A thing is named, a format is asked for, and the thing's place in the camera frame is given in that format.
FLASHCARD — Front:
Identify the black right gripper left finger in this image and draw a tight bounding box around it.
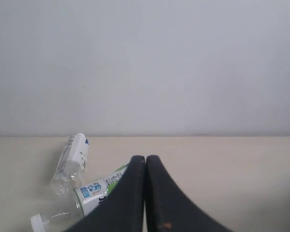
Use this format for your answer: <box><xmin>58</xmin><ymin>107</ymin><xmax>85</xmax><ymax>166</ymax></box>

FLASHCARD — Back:
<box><xmin>67</xmin><ymin>156</ymin><xmax>145</xmax><ymax>232</ymax></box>

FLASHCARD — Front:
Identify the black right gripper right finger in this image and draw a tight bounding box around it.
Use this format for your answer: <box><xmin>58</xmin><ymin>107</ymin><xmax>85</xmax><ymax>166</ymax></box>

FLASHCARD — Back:
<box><xmin>145</xmin><ymin>155</ymin><xmax>230</xmax><ymax>232</ymax></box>

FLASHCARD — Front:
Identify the clear ribbed water bottle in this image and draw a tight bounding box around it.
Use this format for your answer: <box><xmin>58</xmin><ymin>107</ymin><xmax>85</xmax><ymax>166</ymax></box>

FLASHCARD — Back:
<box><xmin>50</xmin><ymin>133</ymin><xmax>89</xmax><ymax>195</ymax></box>

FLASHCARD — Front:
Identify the clear bottle green lime label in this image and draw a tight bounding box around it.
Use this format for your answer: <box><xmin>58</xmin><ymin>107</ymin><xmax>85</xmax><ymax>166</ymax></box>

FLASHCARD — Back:
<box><xmin>30</xmin><ymin>164</ymin><xmax>128</xmax><ymax>232</ymax></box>

